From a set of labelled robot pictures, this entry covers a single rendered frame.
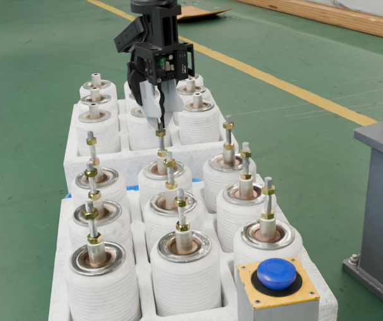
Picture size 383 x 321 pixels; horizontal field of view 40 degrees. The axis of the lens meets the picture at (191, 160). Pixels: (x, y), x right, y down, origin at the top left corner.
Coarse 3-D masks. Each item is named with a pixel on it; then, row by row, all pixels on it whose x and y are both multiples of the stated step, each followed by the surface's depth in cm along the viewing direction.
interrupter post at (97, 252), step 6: (102, 240) 70; (90, 246) 69; (96, 246) 69; (102, 246) 70; (90, 252) 70; (96, 252) 69; (102, 252) 70; (90, 258) 70; (96, 258) 70; (102, 258) 70
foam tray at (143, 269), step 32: (128, 192) 102; (64, 224) 93; (64, 256) 84; (224, 256) 82; (64, 288) 77; (224, 288) 75; (320, 288) 74; (64, 320) 71; (160, 320) 70; (192, 320) 70; (224, 320) 69; (320, 320) 72
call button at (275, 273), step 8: (264, 264) 55; (272, 264) 55; (280, 264) 55; (288, 264) 55; (264, 272) 54; (272, 272) 54; (280, 272) 54; (288, 272) 54; (264, 280) 54; (272, 280) 53; (280, 280) 53; (288, 280) 53; (272, 288) 54; (280, 288) 54
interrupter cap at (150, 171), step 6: (156, 162) 96; (180, 162) 95; (144, 168) 94; (150, 168) 94; (156, 168) 94; (174, 168) 94; (180, 168) 93; (144, 174) 92; (150, 174) 92; (156, 174) 92; (162, 174) 92; (174, 174) 92; (180, 174) 91; (162, 180) 90
